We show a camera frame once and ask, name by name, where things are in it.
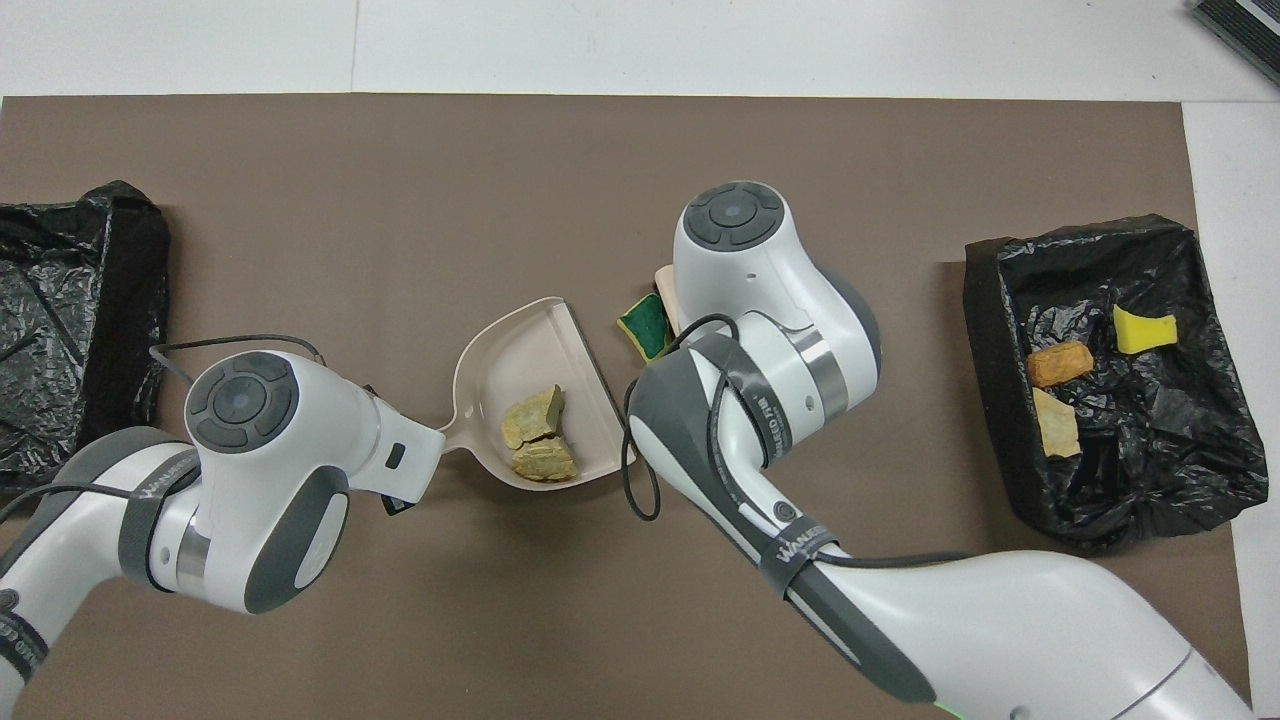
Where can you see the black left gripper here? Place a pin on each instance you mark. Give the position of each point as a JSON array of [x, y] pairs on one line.
[[397, 506]]

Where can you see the pale pointed chip piece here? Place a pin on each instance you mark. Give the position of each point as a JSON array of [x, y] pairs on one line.
[[545, 462]]

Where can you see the pale oval chip piece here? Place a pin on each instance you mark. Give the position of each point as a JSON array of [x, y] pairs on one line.
[[530, 418]]

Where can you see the beige plastic dustpan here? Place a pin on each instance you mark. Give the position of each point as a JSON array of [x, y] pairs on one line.
[[500, 350]]

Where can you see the green topped yellow sponge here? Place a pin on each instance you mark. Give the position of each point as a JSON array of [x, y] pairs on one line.
[[645, 325]]

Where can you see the beige hand brush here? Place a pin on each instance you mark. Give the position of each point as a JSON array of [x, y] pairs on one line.
[[666, 295]]

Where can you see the orange striped croissant piece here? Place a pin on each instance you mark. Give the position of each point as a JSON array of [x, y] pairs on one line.
[[1057, 428]]

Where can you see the brown bread shaped sponge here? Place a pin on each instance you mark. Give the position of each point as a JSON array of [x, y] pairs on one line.
[[1060, 364]]

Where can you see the yellow sponge piece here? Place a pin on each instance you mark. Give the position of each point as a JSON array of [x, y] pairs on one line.
[[1142, 332]]

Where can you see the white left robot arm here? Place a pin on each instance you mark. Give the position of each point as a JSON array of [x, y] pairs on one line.
[[250, 470]]

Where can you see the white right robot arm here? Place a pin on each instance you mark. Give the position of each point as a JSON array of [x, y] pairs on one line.
[[1000, 620]]

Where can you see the black bag lined bin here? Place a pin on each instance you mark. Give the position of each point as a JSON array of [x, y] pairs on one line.
[[1150, 470], [60, 300]]

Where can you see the large brown table mat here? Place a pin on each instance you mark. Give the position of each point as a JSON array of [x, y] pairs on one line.
[[400, 200]]

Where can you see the dark ribbed device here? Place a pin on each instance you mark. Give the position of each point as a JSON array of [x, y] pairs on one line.
[[1245, 35]]

